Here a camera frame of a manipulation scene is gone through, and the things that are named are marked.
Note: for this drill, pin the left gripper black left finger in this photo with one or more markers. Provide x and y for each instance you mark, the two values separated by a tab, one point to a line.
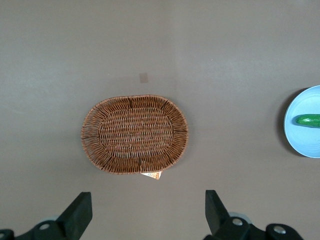
72	217

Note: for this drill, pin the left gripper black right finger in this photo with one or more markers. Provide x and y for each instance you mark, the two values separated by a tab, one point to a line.
220	217

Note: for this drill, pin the orange paper basket tag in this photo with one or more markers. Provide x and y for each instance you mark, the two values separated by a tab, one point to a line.
152	175

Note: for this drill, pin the brown oval wicker basket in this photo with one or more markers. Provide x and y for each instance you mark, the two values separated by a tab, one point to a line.
135	135

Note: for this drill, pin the light blue plate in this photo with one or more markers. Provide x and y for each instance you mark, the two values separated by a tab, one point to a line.
305	140

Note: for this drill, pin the green cucumber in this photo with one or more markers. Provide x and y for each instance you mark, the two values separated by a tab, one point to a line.
308	120

